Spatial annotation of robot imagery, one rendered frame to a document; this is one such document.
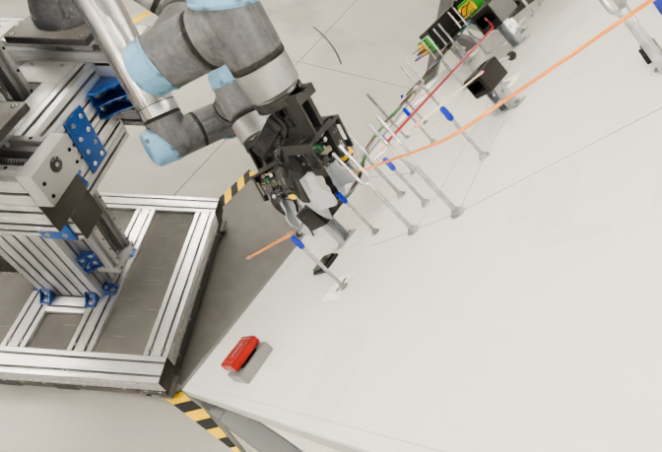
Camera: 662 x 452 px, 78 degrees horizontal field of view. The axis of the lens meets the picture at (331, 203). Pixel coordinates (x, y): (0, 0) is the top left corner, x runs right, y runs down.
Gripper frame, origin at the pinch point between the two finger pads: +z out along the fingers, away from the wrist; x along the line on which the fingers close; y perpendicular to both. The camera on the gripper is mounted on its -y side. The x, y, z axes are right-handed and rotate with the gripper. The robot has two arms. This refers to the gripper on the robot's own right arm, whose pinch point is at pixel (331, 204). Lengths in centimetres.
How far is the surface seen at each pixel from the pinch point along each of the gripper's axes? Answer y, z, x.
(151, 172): -196, 28, 43
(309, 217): -4.0, 1.3, -2.2
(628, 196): 40.8, -10.7, -8.2
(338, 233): -2.8, 7.4, 0.1
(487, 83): 21.1, -7.7, 18.0
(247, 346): 0.1, 4.2, -24.3
